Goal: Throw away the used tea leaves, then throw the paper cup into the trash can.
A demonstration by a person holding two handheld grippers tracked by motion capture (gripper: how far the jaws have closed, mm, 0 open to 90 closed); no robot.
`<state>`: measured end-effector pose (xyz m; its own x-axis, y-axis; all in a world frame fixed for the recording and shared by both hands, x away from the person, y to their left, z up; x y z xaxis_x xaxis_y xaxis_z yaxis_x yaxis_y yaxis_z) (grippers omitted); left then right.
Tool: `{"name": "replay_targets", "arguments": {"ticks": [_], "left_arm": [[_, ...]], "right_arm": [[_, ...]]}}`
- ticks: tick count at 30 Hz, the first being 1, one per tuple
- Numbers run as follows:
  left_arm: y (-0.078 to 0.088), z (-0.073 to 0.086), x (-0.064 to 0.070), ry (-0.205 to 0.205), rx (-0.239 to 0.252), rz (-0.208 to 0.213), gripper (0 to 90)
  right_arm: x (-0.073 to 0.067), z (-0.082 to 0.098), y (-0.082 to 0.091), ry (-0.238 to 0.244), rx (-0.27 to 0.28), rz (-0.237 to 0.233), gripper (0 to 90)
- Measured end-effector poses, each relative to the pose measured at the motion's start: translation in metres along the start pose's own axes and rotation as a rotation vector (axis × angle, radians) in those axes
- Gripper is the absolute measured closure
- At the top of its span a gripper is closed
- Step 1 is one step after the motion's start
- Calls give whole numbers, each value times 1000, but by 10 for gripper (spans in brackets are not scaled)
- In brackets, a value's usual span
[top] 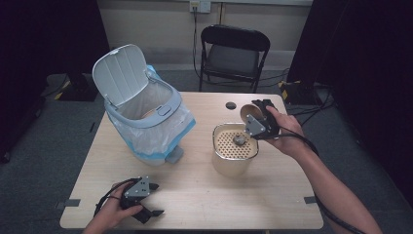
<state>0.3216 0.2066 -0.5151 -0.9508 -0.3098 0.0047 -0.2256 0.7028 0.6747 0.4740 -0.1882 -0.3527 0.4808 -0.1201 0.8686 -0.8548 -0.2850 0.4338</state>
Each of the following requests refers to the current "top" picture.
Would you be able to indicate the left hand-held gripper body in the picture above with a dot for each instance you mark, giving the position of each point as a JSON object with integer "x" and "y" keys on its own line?
{"x": 138, "y": 188}

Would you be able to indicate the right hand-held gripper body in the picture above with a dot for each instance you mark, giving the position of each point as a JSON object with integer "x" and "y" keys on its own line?
{"x": 255, "y": 126}

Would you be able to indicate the brown paper cup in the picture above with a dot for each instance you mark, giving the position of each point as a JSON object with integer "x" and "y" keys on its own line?
{"x": 250, "y": 112}

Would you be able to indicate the grey wet lump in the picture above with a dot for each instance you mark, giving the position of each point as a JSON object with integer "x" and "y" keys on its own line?
{"x": 239, "y": 140}

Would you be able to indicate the beige perforated strainer container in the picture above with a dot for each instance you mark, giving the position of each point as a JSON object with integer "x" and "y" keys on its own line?
{"x": 227, "y": 148}

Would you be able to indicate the white grey lidded trash bin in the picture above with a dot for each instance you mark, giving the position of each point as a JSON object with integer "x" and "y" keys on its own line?
{"x": 120, "y": 74}

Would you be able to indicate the person's right hand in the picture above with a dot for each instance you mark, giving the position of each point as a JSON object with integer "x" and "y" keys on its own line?
{"x": 289, "y": 133}

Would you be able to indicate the person's left hand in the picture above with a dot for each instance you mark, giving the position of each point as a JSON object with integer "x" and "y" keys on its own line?
{"x": 110, "y": 211}

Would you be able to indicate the black stand base yellow tape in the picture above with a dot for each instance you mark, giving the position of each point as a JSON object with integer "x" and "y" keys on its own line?
{"x": 302, "y": 92}
{"x": 78, "y": 89}

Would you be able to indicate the black folding chair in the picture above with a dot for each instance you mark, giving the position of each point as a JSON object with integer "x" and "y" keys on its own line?
{"x": 233, "y": 60}

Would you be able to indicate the grey tape strip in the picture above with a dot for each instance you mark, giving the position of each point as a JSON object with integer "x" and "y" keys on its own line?
{"x": 310, "y": 200}
{"x": 69, "y": 203}

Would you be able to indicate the small black floor tape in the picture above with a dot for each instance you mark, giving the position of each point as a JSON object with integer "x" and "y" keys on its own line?
{"x": 92, "y": 127}

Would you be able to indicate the dark curtain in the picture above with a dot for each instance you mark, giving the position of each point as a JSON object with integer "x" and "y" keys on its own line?
{"x": 363, "y": 65}
{"x": 48, "y": 39}

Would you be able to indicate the white wall socket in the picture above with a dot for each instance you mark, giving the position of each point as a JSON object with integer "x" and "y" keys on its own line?
{"x": 204, "y": 6}

